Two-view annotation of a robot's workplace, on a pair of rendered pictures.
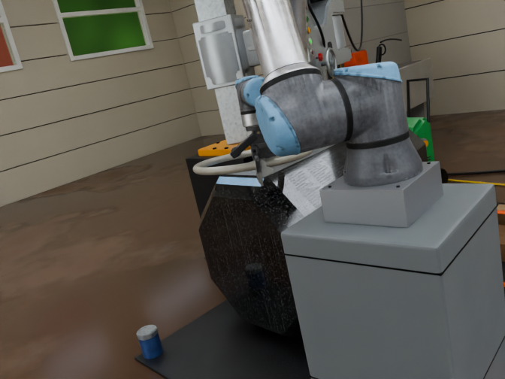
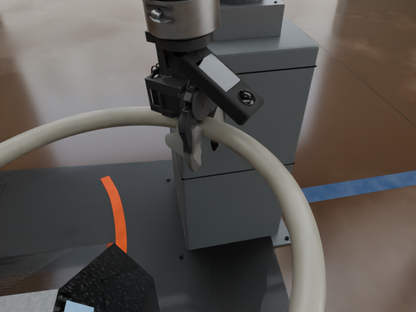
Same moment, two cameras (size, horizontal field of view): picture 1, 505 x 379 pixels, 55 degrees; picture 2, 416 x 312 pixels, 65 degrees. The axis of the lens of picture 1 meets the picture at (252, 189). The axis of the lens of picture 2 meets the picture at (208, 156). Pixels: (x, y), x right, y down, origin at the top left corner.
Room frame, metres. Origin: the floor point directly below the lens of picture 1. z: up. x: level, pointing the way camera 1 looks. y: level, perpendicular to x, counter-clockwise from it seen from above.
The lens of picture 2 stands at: (2.03, 0.20, 1.20)
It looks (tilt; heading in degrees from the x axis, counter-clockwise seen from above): 40 degrees down; 214
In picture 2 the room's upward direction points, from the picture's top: straight up
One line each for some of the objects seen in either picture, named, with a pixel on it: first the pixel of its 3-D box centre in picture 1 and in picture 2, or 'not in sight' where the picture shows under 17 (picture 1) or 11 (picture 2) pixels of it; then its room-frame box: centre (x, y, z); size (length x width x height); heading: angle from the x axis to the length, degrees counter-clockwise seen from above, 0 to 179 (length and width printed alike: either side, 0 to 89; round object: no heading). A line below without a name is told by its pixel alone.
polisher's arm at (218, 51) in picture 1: (255, 47); not in sight; (3.17, -0.22, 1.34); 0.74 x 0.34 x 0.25; 78
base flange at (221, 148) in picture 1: (245, 142); not in sight; (3.21, -0.02, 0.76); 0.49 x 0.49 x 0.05; 40
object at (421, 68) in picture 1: (387, 107); not in sight; (5.52, -1.71, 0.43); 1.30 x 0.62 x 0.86; 136
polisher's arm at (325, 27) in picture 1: (318, 43); not in sight; (2.83, -0.54, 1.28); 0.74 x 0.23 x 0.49; 151
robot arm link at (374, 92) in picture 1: (367, 100); not in sight; (1.15, -0.31, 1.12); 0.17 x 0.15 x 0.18; 98
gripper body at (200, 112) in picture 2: (260, 142); (184, 73); (1.70, -0.06, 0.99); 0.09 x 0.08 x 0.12; 91
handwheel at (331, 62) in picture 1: (325, 63); not in sight; (2.54, -0.50, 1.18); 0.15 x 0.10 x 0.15; 151
